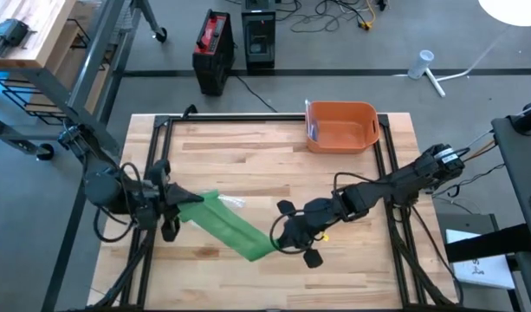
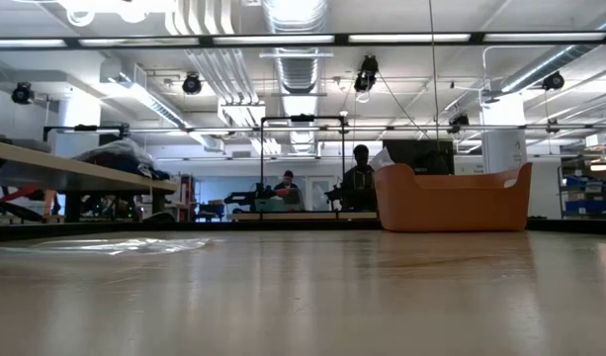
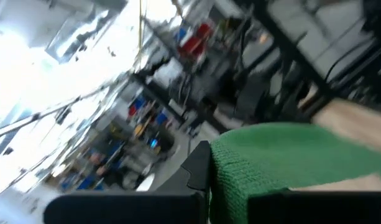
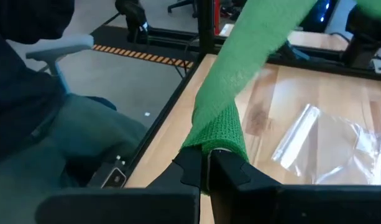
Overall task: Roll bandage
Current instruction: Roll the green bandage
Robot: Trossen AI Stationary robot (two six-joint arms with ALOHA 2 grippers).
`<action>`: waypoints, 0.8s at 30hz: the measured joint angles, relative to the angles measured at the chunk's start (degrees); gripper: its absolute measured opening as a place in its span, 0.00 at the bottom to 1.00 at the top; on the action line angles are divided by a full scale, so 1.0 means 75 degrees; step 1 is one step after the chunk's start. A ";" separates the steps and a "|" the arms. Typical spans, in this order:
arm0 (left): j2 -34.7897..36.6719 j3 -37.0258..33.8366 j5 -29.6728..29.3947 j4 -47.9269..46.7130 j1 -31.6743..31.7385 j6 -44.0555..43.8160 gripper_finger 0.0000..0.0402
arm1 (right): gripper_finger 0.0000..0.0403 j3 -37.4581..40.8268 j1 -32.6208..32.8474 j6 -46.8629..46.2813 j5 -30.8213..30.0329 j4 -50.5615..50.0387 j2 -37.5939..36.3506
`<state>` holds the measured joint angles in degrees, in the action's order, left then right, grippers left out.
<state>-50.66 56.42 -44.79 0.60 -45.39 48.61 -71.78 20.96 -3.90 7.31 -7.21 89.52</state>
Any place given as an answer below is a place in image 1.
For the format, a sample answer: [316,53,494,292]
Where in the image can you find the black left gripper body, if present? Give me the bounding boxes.
[134,159,183,243]

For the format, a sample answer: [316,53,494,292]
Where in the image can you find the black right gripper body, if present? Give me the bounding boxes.
[276,198,340,269]

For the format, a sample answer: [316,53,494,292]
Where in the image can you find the green elastic bandage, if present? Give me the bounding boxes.
[177,189,280,263]

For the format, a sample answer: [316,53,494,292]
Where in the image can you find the orange plastic basket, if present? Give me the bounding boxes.
[304,101,380,155]

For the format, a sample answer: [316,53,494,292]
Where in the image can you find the red and black case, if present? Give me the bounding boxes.
[191,8,236,97]

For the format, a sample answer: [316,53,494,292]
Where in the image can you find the black computer tower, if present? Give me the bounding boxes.
[241,0,277,73]

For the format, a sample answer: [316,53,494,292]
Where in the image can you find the white printed box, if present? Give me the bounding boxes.
[445,228,517,290]

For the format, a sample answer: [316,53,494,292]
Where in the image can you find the white cylinder container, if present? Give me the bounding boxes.
[406,49,435,81]

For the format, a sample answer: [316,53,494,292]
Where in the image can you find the wheeled wooden-top cart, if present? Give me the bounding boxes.
[0,0,169,162]

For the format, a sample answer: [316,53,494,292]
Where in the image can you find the black equipment stand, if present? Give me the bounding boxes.
[444,101,531,312]

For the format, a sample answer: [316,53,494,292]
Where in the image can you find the black handheld device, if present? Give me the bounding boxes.
[0,17,35,58]

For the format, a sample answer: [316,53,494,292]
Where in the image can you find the white floor lamp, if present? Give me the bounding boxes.
[392,0,531,99]

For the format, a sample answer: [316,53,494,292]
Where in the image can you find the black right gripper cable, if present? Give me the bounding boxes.
[269,172,381,255]

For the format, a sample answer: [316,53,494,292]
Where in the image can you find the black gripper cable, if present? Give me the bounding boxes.
[269,172,381,255]
[93,162,146,244]

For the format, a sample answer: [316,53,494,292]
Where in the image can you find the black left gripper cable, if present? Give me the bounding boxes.
[93,162,146,244]

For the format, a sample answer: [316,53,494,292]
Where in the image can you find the black aluminium table frame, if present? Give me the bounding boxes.
[69,113,465,312]

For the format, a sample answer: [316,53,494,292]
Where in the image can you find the black floor cable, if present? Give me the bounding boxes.
[233,74,279,114]

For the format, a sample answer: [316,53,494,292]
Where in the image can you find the black wire rack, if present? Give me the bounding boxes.
[0,16,108,127]

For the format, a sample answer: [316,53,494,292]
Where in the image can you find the tangled floor cables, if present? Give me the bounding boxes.
[275,0,390,35]

